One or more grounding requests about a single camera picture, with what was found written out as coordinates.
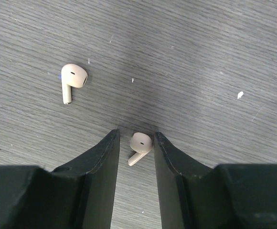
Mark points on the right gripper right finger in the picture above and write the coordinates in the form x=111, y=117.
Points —
x=191, y=195

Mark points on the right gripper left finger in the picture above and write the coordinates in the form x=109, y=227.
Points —
x=83, y=189

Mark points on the pink earbud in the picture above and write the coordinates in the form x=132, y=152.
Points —
x=72, y=75
x=140, y=143

